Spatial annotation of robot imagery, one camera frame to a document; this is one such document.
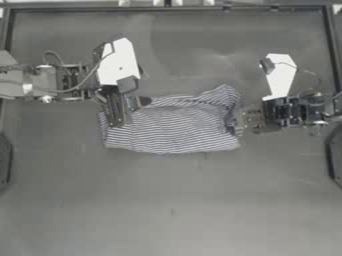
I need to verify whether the navy white striped t-shirt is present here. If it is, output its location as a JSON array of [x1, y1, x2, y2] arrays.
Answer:
[[98, 83, 246, 155]]

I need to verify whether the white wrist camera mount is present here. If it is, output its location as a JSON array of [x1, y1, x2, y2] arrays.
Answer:
[[261, 53, 298, 102], [95, 37, 143, 87]]

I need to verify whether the black rounded side bracket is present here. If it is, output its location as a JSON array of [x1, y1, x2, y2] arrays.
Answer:
[[0, 133, 13, 191], [326, 129, 342, 188]]

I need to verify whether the black table frame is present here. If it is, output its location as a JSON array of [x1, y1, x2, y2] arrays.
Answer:
[[0, 1, 342, 114]]

